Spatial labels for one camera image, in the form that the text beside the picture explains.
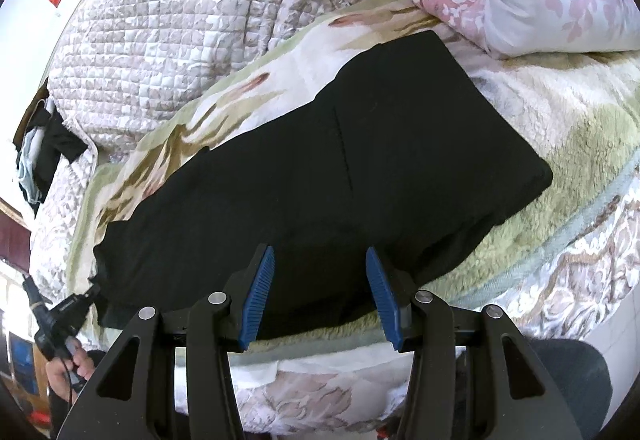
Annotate brown wooden headboard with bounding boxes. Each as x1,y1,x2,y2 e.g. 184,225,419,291
14,78,51,146

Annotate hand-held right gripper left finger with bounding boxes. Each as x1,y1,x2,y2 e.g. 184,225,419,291
56,244,277,440

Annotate person's leg in grey trousers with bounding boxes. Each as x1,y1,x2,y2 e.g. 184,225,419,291
527,339,615,440

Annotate green cream floral fleece blanket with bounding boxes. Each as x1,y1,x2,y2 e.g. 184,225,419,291
67,0,640,371

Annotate black garment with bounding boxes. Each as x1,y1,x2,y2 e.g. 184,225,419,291
34,113,89,193

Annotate black pants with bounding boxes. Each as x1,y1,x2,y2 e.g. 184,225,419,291
89,29,553,356

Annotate person's left hand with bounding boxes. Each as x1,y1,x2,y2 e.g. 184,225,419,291
47,351,97,403

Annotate light blue garment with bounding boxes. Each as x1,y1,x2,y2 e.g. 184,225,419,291
16,100,56,207

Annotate blue framed panel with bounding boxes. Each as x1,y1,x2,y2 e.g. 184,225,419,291
10,337,39,396

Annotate beige quilted floral bedspread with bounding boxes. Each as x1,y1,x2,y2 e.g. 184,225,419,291
29,0,640,440

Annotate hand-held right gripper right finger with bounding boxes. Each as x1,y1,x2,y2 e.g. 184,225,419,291
365,246,585,440

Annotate dark red wooden door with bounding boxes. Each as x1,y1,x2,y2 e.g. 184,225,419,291
0,200,33,271

